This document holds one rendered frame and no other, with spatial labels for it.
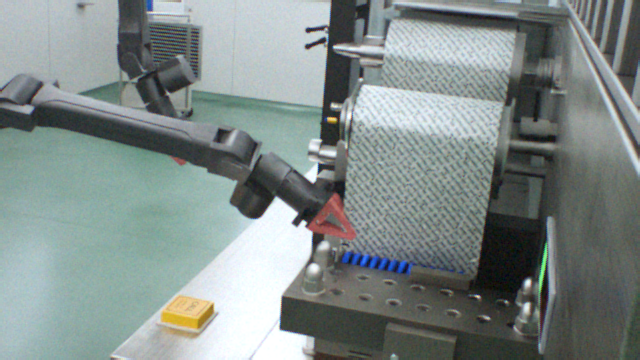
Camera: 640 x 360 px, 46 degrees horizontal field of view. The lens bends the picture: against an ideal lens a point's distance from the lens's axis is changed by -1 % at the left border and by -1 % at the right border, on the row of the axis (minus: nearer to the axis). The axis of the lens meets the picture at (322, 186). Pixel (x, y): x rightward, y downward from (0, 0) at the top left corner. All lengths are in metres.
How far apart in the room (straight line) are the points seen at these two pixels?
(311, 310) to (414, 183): 0.28
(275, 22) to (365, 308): 6.11
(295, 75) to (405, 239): 5.91
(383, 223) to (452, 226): 0.11
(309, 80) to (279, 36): 0.49
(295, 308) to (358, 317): 0.10
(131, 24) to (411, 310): 0.91
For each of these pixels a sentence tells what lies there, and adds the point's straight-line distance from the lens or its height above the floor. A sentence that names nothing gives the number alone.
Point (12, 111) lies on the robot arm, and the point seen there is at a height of 1.23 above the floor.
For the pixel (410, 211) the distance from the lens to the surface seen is 1.28.
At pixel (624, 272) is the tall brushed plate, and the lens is 0.44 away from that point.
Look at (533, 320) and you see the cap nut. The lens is 1.14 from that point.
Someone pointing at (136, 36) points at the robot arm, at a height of 1.31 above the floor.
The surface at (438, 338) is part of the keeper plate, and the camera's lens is 1.12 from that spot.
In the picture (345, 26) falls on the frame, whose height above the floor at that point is 1.38.
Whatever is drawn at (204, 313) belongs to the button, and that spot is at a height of 0.92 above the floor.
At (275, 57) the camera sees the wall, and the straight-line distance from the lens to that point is 7.20.
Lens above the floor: 1.54
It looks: 18 degrees down
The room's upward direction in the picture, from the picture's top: 5 degrees clockwise
